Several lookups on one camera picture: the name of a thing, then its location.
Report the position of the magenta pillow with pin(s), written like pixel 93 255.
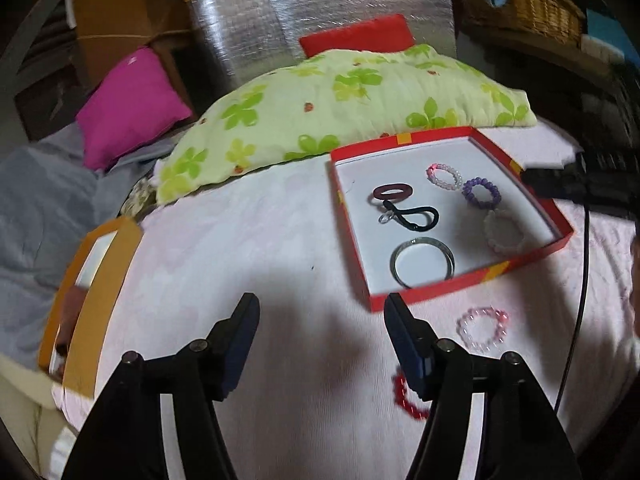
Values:
pixel 130 105

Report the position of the cream leather sofa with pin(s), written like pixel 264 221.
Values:
pixel 25 410

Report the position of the green floral pillow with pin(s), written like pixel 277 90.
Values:
pixel 310 100

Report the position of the brown cloth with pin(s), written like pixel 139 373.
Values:
pixel 70 315

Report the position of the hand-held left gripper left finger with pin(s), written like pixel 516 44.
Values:
pixel 240 345

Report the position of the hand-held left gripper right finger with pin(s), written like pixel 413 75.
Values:
pixel 405 345

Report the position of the grey blanket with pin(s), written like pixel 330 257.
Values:
pixel 40 210

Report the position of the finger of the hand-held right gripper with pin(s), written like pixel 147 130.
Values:
pixel 550 182

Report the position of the red shallow cardboard box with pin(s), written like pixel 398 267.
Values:
pixel 465 230

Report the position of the silver foil insulation panel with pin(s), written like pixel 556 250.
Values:
pixel 260 20

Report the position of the blue cardboard box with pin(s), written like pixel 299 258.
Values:
pixel 605 32

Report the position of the brown cardboard panel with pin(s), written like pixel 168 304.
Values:
pixel 110 0

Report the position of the wooden bench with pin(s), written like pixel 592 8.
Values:
pixel 550 52

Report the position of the red cushion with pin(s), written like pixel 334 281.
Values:
pixel 360 35

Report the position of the silver bangle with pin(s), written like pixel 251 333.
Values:
pixel 395 265

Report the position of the wicker basket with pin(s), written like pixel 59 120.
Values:
pixel 530 7

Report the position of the small floral cloth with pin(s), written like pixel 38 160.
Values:
pixel 140 195

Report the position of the orange box lid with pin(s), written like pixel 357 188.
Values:
pixel 100 310

